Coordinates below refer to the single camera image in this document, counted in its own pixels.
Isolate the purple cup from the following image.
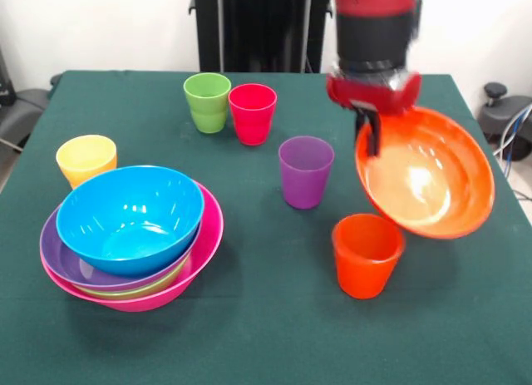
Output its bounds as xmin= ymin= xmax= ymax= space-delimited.
xmin=278 ymin=136 xmax=336 ymax=210

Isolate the orange bowl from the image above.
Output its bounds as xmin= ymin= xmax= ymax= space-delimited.
xmin=354 ymin=106 xmax=497 ymax=240

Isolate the purple bowl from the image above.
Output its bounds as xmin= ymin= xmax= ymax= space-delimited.
xmin=39 ymin=205 xmax=204 ymax=289

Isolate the pink bowl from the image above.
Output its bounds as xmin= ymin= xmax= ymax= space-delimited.
xmin=40 ymin=180 xmax=225 ymax=313

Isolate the dark green tablecloth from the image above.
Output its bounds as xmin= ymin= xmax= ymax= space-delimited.
xmin=0 ymin=70 xmax=532 ymax=385

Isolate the blue bowl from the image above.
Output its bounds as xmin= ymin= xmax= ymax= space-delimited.
xmin=55 ymin=165 xmax=205 ymax=278

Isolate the orange cup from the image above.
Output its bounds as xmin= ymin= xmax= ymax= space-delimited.
xmin=331 ymin=213 xmax=406 ymax=300

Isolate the grey cable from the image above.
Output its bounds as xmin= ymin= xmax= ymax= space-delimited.
xmin=493 ymin=104 xmax=532 ymax=157

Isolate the blue cable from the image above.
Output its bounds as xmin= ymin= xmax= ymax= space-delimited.
xmin=503 ymin=105 xmax=527 ymax=165

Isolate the green bowl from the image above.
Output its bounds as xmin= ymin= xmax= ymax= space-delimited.
xmin=81 ymin=251 xmax=195 ymax=301

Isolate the green cup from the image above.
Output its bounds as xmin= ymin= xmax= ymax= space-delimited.
xmin=183 ymin=72 xmax=232 ymax=114
xmin=190 ymin=106 xmax=229 ymax=134

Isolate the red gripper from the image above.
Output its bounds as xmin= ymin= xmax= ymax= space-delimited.
xmin=325 ymin=70 xmax=422 ymax=158

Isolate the black equipment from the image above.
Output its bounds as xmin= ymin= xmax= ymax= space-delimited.
xmin=0 ymin=47 xmax=53 ymax=153

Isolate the red cup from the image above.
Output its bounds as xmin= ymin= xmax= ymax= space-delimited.
xmin=228 ymin=83 xmax=278 ymax=146

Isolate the yellow cup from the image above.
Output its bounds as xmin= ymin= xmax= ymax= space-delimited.
xmin=55 ymin=134 xmax=118 ymax=190

